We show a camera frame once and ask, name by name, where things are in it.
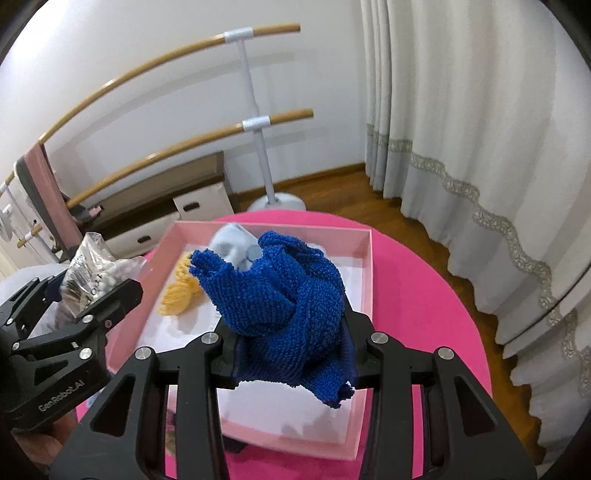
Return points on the pink cardboard box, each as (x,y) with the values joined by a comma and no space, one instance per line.
(355,443)

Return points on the white barre post with base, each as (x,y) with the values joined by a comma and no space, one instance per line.
(258,147)

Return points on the white drawer cabinet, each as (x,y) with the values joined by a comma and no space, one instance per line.
(161,184)

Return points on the yellow knitted item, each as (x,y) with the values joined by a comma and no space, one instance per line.
(178,297)

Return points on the pink folded mat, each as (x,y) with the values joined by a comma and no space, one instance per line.
(48,198)

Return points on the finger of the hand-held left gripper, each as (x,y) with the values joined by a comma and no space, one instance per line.
(27,295)
(108,307)

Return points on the white curtain with lace trim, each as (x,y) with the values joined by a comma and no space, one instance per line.
(480,138)

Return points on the clear crinkled plastic bag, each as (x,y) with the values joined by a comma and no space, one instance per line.
(92,272)

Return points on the large white storage box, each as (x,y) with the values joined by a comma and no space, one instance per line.
(138,233)

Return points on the small white storage box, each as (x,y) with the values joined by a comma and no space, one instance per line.
(203,201)

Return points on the wooden barre rail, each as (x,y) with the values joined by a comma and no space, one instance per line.
(184,145)
(152,62)

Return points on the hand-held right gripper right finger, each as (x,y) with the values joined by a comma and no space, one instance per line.
(369,355)

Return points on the light blue fabric item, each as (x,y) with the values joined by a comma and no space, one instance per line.
(233,247)

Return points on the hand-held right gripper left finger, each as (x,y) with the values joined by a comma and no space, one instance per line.
(204,357)

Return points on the blue knitted cloth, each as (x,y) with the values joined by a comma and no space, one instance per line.
(286,304)

